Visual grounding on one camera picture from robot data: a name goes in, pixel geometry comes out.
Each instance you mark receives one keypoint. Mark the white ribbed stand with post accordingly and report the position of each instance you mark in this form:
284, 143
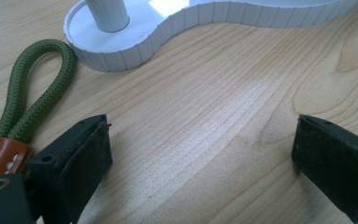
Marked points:
143, 28

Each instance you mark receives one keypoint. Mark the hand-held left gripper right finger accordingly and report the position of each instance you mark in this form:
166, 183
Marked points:
338, 161

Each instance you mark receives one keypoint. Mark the dark green tab brass eyelet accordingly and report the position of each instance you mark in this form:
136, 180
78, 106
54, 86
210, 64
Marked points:
3, 202

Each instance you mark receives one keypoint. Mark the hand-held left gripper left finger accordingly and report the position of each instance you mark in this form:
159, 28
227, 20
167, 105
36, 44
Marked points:
74, 161

